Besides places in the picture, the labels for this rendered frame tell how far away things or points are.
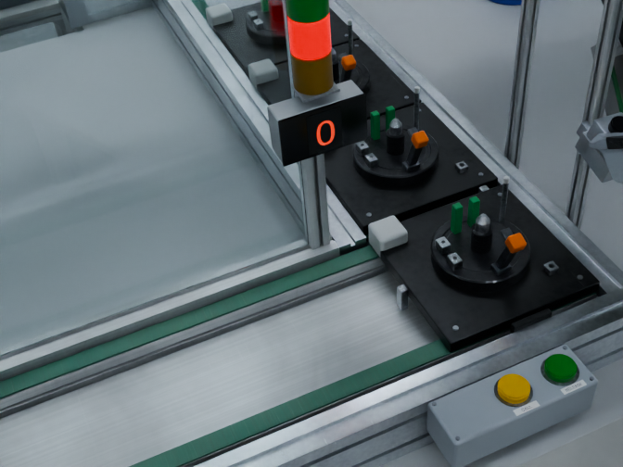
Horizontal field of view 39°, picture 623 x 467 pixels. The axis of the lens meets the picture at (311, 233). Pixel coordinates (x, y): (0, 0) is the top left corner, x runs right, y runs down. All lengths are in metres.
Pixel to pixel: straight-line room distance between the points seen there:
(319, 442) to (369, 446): 0.08
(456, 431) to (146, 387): 0.43
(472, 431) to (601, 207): 0.59
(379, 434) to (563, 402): 0.23
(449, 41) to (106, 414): 1.13
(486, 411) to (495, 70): 0.92
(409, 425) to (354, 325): 0.19
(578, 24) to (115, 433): 1.34
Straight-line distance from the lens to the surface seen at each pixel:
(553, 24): 2.03
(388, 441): 1.15
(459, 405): 1.12
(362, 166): 1.39
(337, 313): 1.27
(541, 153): 1.65
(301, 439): 1.10
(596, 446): 1.24
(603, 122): 1.13
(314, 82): 1.07
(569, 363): 1.16
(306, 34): 1.03
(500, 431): 1.12
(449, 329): 1.18
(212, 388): 1.21
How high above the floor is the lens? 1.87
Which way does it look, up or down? 43 degrees down
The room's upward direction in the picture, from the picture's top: 5 degrees counter-clockwise
